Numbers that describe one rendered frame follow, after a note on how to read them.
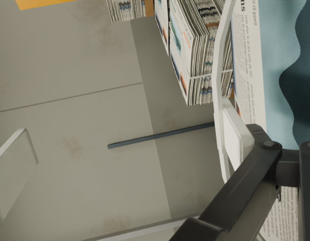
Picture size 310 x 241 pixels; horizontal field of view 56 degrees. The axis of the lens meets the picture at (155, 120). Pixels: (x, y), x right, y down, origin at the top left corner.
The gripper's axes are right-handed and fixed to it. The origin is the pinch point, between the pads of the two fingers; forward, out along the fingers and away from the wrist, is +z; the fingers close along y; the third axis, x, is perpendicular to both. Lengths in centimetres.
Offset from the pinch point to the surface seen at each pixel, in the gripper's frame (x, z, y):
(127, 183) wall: -169, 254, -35
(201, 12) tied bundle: 4, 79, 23
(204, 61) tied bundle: -12, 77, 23
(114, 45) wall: -27, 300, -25
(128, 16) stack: 4, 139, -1
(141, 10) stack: 6, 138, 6
